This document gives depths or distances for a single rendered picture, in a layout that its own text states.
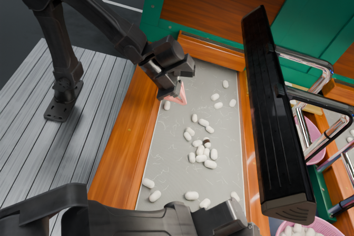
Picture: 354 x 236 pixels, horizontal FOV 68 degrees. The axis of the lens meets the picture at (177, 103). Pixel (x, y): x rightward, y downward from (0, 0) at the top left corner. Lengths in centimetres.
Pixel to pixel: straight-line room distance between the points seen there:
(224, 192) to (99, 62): 70
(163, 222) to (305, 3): 89
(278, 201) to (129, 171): 41
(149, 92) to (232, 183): 40
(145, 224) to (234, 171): 49
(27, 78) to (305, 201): 93
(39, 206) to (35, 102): 65
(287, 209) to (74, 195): 29
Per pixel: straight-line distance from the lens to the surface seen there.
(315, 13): 114
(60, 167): 84
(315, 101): 58
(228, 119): 98
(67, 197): 35
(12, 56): 224
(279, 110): 52
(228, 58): 109
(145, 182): 73
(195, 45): 106
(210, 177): 81
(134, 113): 84
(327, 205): 103
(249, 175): 84
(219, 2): 106
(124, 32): 70
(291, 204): 43
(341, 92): 131
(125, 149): 76
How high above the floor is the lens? 140
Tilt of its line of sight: 44 degrees down
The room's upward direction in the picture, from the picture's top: 22 degrees clockwise
